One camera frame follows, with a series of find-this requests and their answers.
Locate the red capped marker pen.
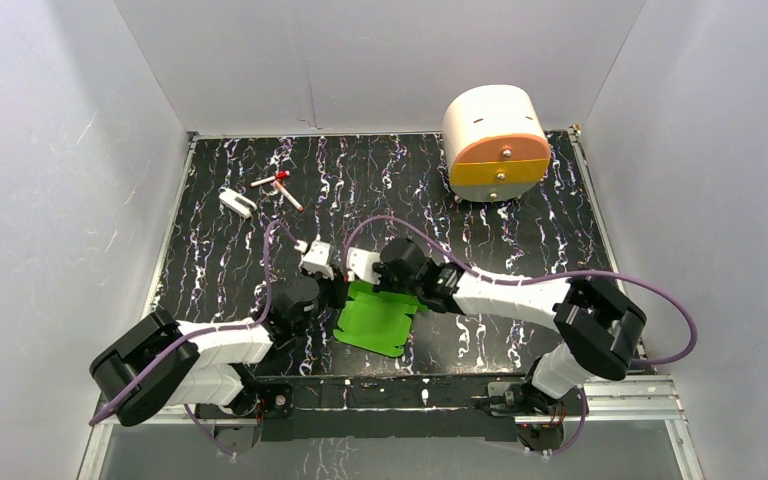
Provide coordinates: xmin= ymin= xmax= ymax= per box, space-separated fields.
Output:
xmin=250 ymin=170 xmax=290 ymax=188

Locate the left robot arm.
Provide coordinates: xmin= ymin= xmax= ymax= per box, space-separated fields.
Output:
xmin=89 ymin=273 xmax=349 ymax=427

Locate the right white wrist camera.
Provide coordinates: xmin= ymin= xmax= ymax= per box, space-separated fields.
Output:
xmin=347 ymin=247 xmax=380 ymax=285

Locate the small white plastic clip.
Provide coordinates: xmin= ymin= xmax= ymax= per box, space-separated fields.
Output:
xmin=219 ymin=189 xmax=257 ymax=219

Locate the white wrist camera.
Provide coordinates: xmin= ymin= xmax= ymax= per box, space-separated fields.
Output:
xmin=294 ymin=240 xmax=334 ymax=280
xmin=347 ymin=247 xmax=380 ymax=285

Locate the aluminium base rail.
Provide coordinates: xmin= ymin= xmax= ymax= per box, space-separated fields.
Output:
xmin=90 ymin=374 xmax=684 ymax=426

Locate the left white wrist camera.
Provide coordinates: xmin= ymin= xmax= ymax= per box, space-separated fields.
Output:
xmin=294 ymin=240 xmax=334 ymax=280

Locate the green paper box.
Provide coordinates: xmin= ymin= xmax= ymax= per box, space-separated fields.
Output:
xmin=333 ymin=280 xmax=429 ymax=358

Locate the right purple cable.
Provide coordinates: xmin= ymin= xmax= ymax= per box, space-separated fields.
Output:
xmin=342 ymin=215 xmax=700 ymax=458

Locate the pink tube pen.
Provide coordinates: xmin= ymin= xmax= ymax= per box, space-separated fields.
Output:
xmin=273 ymin=180 xmax=304 ymax=212

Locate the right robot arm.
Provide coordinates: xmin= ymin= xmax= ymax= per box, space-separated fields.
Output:
xmin=348 ymin=238 xmax=646 ymax=417

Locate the purple cable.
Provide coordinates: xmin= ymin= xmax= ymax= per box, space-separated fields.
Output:
xmin=342 ymin=215 xmax=700 ymax=458
xmin=89 ymin=219 xmax=306 ymax=458

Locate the round cream drawer cabinet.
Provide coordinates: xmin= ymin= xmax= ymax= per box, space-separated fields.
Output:
xmin=442 ymin=84 xmax=551 ymax=203

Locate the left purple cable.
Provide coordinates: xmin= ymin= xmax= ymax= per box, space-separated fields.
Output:
xmin=89 ymin=219 xmax=306 ymax=458

